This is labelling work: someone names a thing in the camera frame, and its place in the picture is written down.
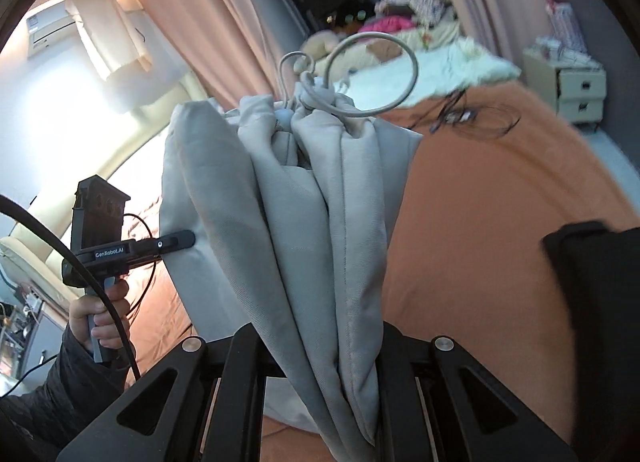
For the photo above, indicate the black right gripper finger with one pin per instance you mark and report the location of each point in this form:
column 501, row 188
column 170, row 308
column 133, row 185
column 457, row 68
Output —
column 170, row 241

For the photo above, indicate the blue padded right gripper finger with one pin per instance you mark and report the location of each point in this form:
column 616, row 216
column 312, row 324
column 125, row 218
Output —
column 203, row 402
column 436, row 402

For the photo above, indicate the beige jacket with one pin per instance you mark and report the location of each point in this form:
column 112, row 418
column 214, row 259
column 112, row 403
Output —
column 292, row 205

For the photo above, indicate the black quilted sleeve forearm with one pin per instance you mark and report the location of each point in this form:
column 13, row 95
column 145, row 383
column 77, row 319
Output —
column 38, row 425

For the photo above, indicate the person's left hand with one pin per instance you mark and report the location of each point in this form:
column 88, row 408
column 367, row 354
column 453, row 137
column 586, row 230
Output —
column 90, row 319

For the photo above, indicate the cream padded headboard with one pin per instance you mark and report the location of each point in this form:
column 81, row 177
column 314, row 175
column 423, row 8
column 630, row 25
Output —
column 26, row 257

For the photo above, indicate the black garment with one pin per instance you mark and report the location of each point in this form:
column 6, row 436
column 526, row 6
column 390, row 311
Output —
column 598, row 272

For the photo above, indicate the orange bed cover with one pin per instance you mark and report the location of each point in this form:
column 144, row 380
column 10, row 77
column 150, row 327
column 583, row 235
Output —
column 466, row 257

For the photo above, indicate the left pink curtain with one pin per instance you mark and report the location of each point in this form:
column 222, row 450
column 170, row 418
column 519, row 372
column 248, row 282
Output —
column 233, row 46

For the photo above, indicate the beige plush toy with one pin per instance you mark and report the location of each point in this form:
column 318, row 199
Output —
column 320, row 44

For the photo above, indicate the pink cloth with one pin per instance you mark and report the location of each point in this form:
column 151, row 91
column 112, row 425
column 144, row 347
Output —
column 389, row 25

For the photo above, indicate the pale green quilt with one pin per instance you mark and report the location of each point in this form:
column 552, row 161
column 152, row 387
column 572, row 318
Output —
column 459, row 65

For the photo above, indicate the cream nightstand with drawers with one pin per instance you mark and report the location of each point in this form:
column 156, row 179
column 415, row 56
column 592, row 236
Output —
column 575, row 92

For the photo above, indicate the floral bedding pile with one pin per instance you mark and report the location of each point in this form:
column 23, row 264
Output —
column 422, row 12

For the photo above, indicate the pink white striped box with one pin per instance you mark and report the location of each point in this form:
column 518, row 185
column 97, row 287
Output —
column 566, row 26

